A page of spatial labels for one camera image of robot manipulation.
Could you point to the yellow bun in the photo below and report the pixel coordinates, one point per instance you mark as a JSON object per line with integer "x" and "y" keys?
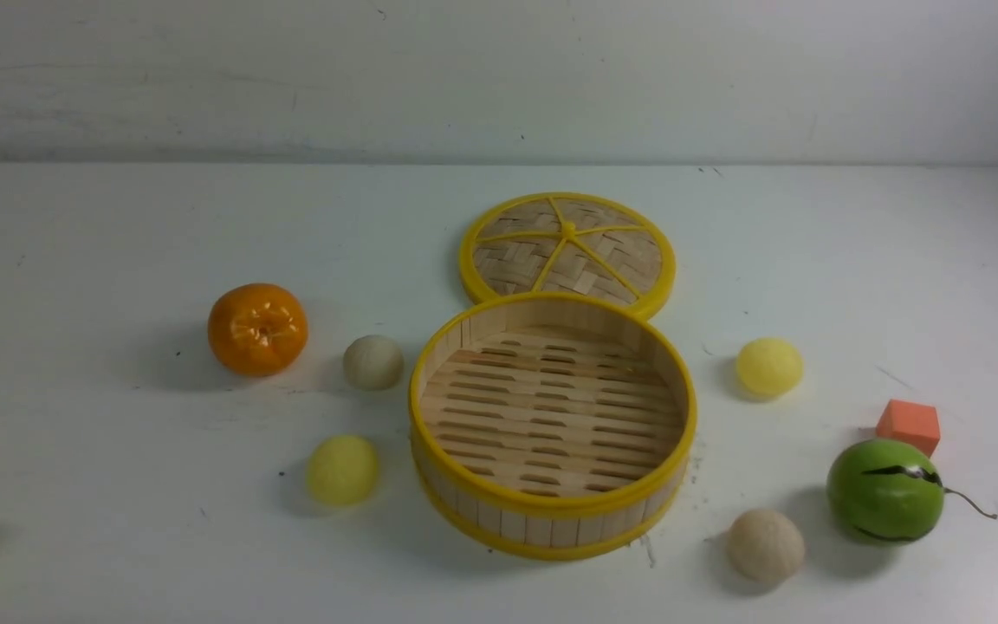
{"x": 342, "y": 471}
{"x": 769, "y": 367}

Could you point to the woven bamboo steamer lid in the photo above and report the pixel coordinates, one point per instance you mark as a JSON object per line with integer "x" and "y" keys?
{"x": 572, "y": 243}

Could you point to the orange toy tangerine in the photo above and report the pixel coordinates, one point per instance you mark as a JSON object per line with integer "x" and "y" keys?
{"x": 257, "y": 330}

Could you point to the white bun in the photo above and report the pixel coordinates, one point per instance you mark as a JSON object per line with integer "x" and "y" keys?
{"x": 765, "y": 546}
{"x": 373, "y": 363}

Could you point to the orange foam cube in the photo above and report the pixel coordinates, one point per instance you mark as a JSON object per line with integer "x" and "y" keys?
{"x": 912, "y": 423}

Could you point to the bamboo steamer tray yellow rim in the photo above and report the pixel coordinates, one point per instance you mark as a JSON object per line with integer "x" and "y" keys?
{"x": 551, "y": 426}

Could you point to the green toy watermelon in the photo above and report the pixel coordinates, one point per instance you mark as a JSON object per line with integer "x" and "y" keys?
{"x": 887, "y": 492}

